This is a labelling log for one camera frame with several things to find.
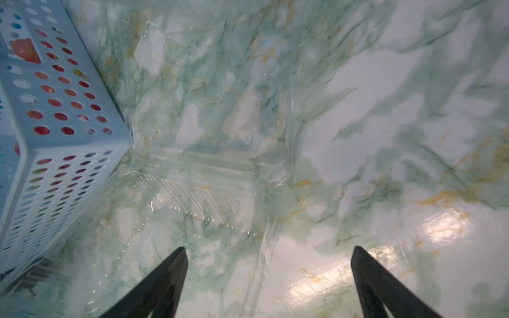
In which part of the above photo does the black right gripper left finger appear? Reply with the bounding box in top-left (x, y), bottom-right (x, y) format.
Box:
top-left (102, 246), bottom-right (188, 318)

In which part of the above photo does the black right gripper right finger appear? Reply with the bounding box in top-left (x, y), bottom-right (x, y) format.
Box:
top-left (351, 246), bottom-right (441, 318)

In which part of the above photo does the white perforated plastic basket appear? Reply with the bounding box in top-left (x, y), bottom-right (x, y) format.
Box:
top-left (1, 1), bottom-right (133, 290)

